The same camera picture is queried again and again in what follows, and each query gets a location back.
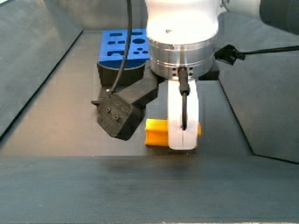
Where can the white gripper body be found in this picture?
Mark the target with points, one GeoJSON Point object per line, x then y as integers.
{"type": "Point", "coordinates": [182, 106]}

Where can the yellow arch block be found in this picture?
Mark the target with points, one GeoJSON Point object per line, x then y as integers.
{"type": "Point", "coordinates": [162, 133]}

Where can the blue foam shape board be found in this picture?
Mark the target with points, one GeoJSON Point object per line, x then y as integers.
{"type": "Point", "coordinates": [113, 47]}

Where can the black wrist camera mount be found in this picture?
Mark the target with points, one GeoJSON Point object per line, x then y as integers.
{"type": "Point", "coordinates": [122, 110]}

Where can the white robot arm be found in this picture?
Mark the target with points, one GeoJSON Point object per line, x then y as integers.
{"type": "Point", "coordinates": [182, 27]}

